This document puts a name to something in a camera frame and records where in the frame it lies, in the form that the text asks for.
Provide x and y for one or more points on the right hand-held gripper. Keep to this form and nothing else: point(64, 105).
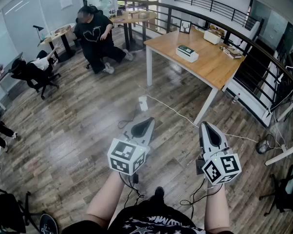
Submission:
point(222, 166)

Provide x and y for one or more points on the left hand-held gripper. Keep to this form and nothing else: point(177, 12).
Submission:
point(127, 152)

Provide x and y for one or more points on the white tissue holder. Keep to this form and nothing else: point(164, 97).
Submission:
point(189, 57)

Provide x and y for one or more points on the green pack of tissues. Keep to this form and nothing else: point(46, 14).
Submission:
point(185, 49)

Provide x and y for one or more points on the person's right forearm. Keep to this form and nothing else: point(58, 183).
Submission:
point(215, 208)

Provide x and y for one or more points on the person's left forearm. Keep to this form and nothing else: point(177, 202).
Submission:
point(105, 199)

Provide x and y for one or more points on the black mesh wastebasket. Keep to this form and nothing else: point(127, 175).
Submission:
point(265, 144)

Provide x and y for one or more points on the white power strip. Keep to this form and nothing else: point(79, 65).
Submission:
point(143, 102)

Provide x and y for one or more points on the white leg table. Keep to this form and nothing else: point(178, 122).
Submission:
point(285, 152)

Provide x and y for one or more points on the small bottle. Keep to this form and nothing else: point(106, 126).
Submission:
point(236, 99)

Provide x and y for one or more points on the black office chair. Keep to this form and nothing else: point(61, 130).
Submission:
point(286, 191)
point(43, 83)

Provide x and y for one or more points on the person's black printed shirt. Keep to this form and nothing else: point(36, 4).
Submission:
point(151, 219)

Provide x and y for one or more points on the rectangular wooden table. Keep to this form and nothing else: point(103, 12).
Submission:
point(209, 62)

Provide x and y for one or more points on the black metal railing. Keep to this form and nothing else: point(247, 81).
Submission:
point(253, 64)
point(217, 8)

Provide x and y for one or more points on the person's black printed shoe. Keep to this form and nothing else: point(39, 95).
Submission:
point(48, 224)

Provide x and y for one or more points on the stack of books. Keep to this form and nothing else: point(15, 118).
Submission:
point(231, 52)

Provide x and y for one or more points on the cream rounded box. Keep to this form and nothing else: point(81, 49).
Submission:
point(211, 36)

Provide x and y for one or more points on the tall round wooden table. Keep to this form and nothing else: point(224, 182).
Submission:
point(134, 19)

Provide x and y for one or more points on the small round wooden table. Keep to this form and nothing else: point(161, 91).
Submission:
point(61, 33)

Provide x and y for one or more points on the black framed deer picture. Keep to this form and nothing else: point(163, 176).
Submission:
point(185, 26)

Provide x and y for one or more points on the grey desk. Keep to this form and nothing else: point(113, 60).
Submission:
point(5, 69)

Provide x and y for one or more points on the small potted plant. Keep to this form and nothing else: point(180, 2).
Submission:
point(1, 69)

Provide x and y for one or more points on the black desk lamp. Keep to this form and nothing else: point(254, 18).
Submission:
point(39, 28)

